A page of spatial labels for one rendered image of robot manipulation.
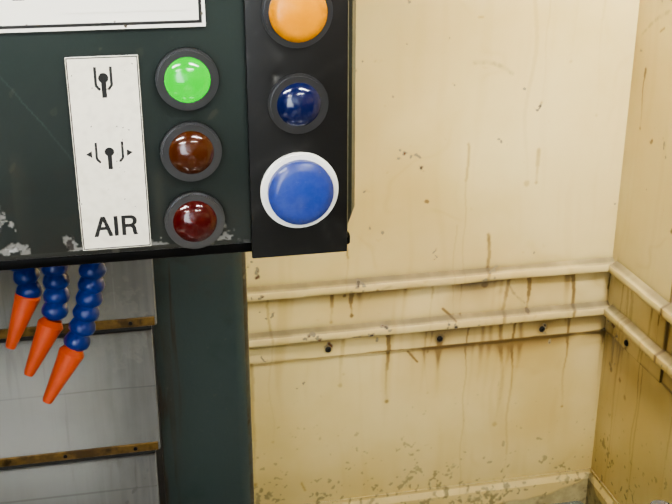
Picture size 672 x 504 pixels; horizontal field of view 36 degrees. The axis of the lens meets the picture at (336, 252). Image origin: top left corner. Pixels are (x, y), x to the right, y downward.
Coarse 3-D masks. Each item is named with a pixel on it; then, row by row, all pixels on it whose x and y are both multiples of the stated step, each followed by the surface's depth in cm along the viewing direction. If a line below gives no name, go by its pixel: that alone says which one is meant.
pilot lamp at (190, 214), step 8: (184, 208) 46; (192, 208) 46; (200, 208) 46; (208, 208) 46; (176, 216) 46; (184, 216) 46; (192, 216) 46; (200, 216) 46; (208, 216) 46; (176, 224) 46; (184, 224) 46; (192, 224) 46; (200, 224) 46; (208, 224) 46; (216, 224) 46; (176, 232) 46; (184, 232) 46; (192, 232) 46; (200, 232) 46; (208, 232) 46; (192, 240) 46; (200, 240) 46
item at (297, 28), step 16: (272, 0) 43; (288, 0) 43; (304, 0) 43; (320, 0) 43; (272, 16) 43; (288, 16) 43; (304, 16) 43; (320, 16) 43; (288, 32) 43; (304, 32) 43
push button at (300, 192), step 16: (304, 160) 46; (272, 176) 46; (288, 176) 46; (304, 176) 46; (320, 176) 46; (272, 192) 46; (288, 192) 46; (304, 192) 46; (320, 192) 46; (272, 208) 46; (288, 208) 46; (304, 208) 46; (320, 208) 46
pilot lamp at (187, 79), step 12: (180, 60) 43; (192, 60) 43; (168, 72) 43; (180, 72) 43; (192, 72) 43; (204, 72) 44; (168, 84) 43; (180, 84) 43; (192, 84) 43; (204, 84) 44; (180, 96) 44; (192, 96) 44
